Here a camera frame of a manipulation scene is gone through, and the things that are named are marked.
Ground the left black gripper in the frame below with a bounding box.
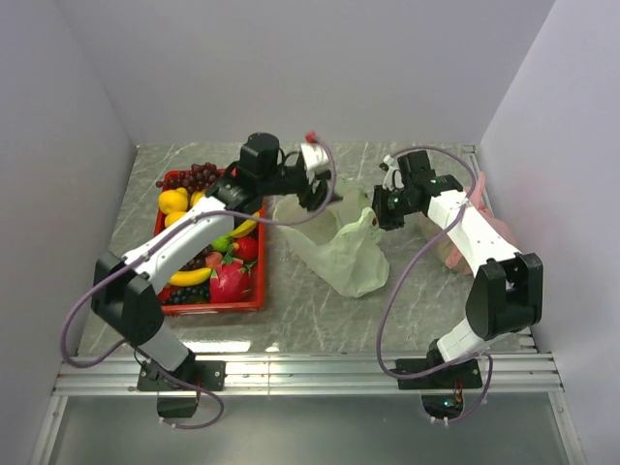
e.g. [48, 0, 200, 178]
[260, 164, 343, 210]

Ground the pink plastic bag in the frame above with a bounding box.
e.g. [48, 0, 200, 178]
[422, 172, 518, 275]

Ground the green avocado print plastic bag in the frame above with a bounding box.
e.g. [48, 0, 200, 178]
[272, 179, 389, 298]

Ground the pink fake dragon fruit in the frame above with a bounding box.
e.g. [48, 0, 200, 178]
[209, 259, 251, 303]

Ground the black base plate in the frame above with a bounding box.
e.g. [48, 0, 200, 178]
[137, 359, 228, 420]
[394, 356, 485, 420]

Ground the green fake lime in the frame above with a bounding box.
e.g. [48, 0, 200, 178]
[210, 235, 233, 254]

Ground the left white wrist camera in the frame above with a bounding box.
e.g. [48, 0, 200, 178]
[299, 132, 329, 174]

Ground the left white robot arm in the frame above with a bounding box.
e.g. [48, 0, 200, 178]
[91, 133, 336, 389]

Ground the yellow fake banana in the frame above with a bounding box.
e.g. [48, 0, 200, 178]
[169, 267, 212, 287]

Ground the yellow fake starfruit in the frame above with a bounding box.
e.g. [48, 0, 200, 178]
[229, 220, 258, 239]

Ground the purple grape bunch middle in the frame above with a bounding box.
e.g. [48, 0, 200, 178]
[180, 246, 212, 271]

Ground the purple grape bunch top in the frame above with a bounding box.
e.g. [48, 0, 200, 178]
[155, 163, 224, 193]

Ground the dark blue grape bunch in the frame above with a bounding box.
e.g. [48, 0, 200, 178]
[162, 284, 210, 305]

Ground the purple grape bunch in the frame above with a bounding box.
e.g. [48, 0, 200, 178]
[155, 163, 224, 193]
[180, 246, 212, 271]

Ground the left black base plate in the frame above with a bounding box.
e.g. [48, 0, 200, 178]
[137, 359, 228, 420]

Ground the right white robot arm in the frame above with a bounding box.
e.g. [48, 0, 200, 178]
[372, 146, 543, 387]

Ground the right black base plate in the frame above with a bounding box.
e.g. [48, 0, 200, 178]
[394, 356, 485, 420]

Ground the red plastic crate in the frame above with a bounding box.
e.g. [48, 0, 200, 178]
[154, 191, 266, 316]

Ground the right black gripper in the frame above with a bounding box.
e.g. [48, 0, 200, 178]
[362, 184, 419, 233]

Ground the aluminium rail frame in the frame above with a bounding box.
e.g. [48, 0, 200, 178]
[28, 143, 587, 465]

